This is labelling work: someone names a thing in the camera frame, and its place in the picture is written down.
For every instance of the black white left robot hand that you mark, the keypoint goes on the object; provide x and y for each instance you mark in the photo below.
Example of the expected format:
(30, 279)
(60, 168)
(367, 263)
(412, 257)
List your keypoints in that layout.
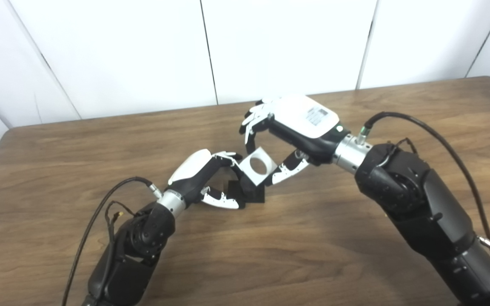
(194, 170)

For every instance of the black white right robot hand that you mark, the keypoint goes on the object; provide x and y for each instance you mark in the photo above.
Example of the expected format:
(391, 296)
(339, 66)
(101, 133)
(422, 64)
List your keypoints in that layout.
(304, 131)

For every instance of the white square piece with hole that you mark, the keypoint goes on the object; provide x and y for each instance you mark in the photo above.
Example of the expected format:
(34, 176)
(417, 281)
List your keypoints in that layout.
(251, 175)

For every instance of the black peg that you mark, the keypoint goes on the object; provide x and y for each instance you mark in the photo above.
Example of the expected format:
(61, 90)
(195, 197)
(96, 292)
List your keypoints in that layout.
(251, 194)

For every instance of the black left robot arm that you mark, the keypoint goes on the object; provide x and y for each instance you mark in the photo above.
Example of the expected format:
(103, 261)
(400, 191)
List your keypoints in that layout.
(134, 250)

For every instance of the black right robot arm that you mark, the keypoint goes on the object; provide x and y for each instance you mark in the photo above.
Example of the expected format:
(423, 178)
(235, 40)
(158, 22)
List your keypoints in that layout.
(423, 204)

